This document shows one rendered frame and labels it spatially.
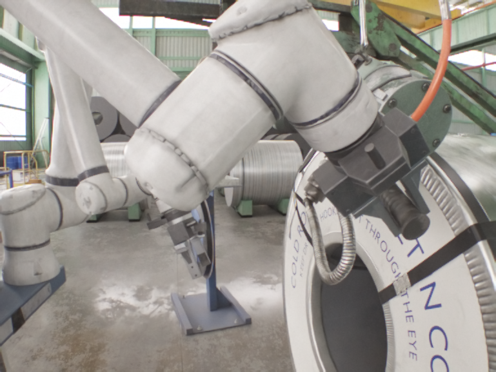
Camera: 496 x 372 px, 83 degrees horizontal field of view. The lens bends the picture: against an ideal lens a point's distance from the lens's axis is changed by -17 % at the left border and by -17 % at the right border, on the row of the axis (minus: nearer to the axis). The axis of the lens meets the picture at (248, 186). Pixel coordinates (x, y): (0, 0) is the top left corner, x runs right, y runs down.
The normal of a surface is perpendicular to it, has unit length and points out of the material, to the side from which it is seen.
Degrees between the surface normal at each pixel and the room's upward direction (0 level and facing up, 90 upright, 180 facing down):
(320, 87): 116
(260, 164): 71
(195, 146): 91
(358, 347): 30
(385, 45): 90
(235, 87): 90
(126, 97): 110
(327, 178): 49
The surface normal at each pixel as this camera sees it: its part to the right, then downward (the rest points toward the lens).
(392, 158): -0.65, -0.59
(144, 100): -0.01, 0.26
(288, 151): 0.16, -0.56
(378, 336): 0.12, -0.73
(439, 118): 0.12, 0.54
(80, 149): 0.10, -0.02
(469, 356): -0.98, 0.03
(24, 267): 0.36, -0.25
